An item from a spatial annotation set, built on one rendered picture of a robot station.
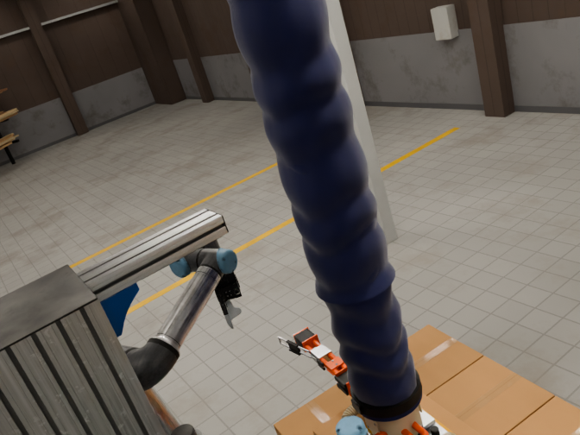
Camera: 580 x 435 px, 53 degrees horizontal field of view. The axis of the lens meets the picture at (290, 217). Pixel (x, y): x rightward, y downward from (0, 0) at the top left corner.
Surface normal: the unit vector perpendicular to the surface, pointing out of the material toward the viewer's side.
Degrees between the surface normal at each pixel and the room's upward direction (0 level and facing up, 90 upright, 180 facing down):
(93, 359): 90
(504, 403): 0
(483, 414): 0
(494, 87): 90
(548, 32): 90
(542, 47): 90
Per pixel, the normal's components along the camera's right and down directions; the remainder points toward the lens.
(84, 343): 0.54, 0.18
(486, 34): -0.79, 0.44
